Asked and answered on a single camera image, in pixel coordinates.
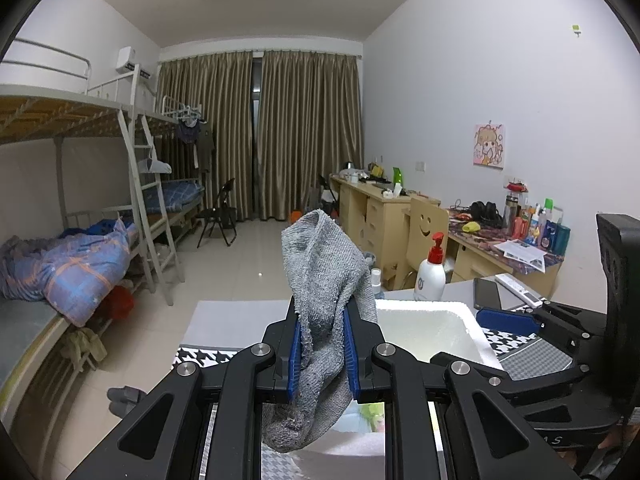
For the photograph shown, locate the grey towel cloth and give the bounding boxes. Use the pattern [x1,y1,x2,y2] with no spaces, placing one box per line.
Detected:
[262,209,378,453]

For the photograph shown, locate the houndstooth table mat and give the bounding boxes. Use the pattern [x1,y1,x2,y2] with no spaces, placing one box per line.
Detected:
[156,312,575,479]

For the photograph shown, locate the white remote control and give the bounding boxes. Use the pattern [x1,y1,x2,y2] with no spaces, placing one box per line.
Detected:
[494,273,544,309]

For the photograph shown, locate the black smartphone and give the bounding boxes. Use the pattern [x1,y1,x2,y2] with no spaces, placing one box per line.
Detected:
[473,278,501,311]

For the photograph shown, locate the white papers on desk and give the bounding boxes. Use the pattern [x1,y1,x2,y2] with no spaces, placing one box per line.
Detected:
[492,240,546,273]

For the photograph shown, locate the white styrofoam box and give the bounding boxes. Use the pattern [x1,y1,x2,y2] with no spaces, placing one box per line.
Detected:
[282,299,501,479]

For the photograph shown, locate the white lotion pump bottle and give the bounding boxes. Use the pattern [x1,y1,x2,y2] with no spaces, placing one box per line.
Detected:
[413,232,446,301]

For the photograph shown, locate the toiletry bottles group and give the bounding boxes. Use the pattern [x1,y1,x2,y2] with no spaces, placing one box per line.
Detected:
[502,179,570,257]

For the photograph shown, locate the yellow object on desk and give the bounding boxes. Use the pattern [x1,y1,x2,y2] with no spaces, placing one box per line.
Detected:
[462,221,482,233]

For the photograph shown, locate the black bag on desk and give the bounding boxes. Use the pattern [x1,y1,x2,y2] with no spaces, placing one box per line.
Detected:
[469,200,503,229]

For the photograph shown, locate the smiley wooden chair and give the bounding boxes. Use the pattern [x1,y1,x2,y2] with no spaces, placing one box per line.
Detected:
[394,195,449,289]

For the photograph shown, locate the wooden desk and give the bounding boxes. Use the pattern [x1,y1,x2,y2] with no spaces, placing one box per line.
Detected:
[331,176,563,298]

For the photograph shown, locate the black folding chair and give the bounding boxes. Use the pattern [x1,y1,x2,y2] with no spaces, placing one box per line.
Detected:
[195,178,238,247]

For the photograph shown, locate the grey slipper on floor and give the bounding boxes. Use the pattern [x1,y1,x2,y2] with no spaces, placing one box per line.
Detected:
[106,386,146,418]

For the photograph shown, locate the cartoon girl poster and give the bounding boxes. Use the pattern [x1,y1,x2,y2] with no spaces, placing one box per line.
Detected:
[473,122,506,169]

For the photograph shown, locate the blue plaid quilt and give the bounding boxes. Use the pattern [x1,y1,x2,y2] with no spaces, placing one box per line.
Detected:
[1,219,137,327]

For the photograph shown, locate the brown curtains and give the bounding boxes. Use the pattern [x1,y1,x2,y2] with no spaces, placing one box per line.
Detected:
[158,51,363,221]

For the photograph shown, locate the hanging dark clothes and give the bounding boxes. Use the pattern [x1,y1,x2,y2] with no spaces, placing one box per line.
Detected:
[176,118,215,171]

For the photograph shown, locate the white air conditioner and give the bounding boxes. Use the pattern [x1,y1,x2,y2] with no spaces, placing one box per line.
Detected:
[115,47,152,79]

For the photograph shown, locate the metal bunk bed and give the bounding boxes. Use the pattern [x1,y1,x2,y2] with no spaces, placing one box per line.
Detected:
[0,37,208,411]

